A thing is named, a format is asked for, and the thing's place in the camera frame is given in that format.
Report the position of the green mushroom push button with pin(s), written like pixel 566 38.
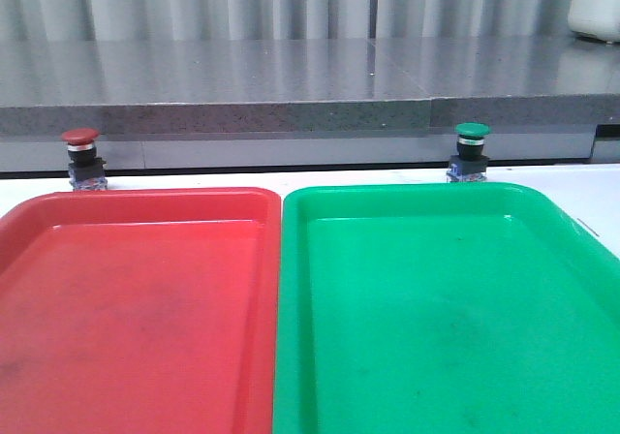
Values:
pixel 469 164

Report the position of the red mushroom push button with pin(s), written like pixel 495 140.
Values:
pixel 86 169

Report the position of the grey stone platform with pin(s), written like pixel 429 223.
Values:
pixel 387 86

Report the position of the green plastic tray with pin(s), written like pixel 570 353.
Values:
pixel 443 308

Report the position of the red plastic tray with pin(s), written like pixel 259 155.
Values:
pixel 148 311

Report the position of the white container in background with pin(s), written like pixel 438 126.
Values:
pixel 596 19

